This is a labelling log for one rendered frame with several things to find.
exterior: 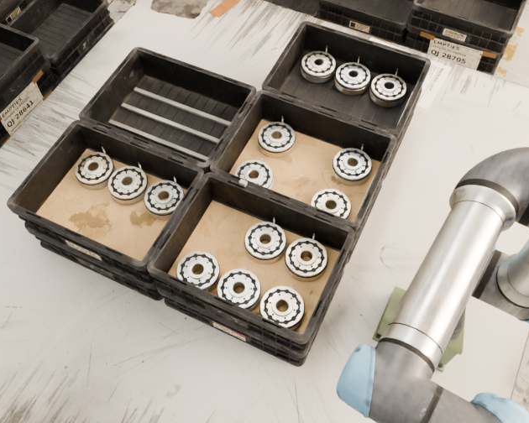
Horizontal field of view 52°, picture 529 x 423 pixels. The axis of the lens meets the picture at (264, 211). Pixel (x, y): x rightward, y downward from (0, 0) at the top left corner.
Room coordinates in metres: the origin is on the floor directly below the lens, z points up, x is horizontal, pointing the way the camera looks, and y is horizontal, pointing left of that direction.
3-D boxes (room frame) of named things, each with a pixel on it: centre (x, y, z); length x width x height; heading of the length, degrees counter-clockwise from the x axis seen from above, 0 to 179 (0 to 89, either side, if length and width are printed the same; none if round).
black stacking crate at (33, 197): (0.74, 0.39, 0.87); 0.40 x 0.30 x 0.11; 63
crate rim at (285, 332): (0.56, 0.03, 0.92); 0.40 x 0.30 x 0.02; 63
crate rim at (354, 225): (0.82, -0.11, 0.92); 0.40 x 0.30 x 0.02; 63
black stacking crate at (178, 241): (0.56, 0.03, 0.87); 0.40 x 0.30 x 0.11; 63
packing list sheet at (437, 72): (1.31, -0.45, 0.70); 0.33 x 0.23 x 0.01; 61
